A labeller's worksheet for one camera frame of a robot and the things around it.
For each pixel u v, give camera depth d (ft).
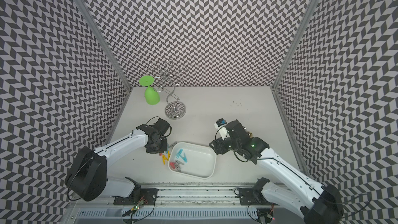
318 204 1.25
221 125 2.18
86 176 1.37
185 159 2.76
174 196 2.43
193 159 2.78
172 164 2.60
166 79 2.71
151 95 2.79
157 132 2.12
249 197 2.42
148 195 2.35
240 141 1.84
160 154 2.77
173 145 2.90
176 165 2.69
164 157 2.77
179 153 2.80
